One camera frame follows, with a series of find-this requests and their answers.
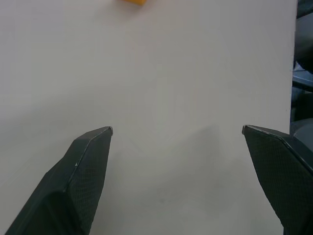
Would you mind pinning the orange cube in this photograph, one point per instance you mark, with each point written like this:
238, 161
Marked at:
134, 1

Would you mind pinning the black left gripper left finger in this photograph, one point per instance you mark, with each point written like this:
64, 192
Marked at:
73, 186

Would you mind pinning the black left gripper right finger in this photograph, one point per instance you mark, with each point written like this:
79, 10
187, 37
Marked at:
276, 171

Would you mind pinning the dark robot body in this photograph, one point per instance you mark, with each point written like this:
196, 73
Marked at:
304, 49

